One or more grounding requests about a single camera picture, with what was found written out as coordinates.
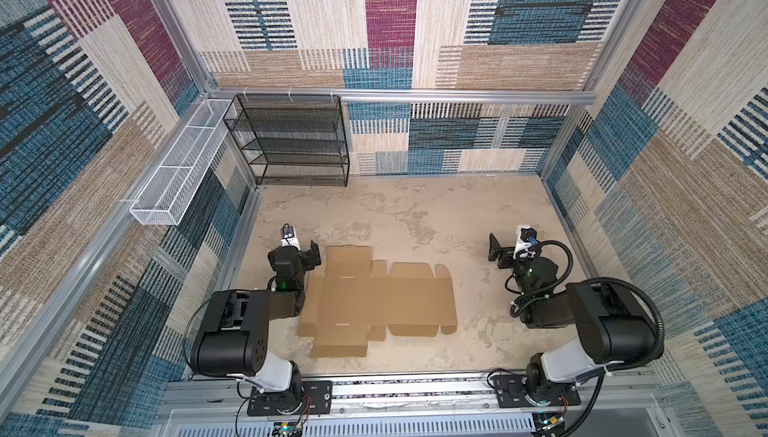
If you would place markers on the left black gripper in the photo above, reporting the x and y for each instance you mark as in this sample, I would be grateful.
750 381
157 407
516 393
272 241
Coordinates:
306 257

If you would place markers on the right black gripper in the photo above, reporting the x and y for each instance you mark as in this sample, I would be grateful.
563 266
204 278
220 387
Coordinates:
506 253

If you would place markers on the brown cardboard box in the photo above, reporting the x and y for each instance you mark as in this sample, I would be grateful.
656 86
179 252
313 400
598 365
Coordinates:
358 299

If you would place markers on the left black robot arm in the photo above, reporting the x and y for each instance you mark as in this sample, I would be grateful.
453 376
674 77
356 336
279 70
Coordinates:
232 340

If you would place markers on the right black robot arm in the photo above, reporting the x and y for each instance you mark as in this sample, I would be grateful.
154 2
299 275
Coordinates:
618 325

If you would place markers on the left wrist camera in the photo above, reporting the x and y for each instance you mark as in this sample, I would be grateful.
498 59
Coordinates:
289 237

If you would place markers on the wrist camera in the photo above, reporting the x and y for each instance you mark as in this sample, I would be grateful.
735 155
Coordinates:
289 237
526 243

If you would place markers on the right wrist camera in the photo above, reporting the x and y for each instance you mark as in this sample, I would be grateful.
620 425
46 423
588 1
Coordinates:
526 243

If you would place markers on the black wire mesh shelf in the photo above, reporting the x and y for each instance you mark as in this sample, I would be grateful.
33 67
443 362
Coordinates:
291 140

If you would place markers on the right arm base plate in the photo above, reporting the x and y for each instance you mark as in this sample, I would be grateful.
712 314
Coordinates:
514 390

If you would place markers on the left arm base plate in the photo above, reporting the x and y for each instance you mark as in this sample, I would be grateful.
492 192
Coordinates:
313 394

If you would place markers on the white wire mesh basket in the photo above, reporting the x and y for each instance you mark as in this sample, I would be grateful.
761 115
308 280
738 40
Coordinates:
166 197

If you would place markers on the aluminium front rail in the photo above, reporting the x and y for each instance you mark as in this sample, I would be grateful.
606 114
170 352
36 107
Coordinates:
388 393

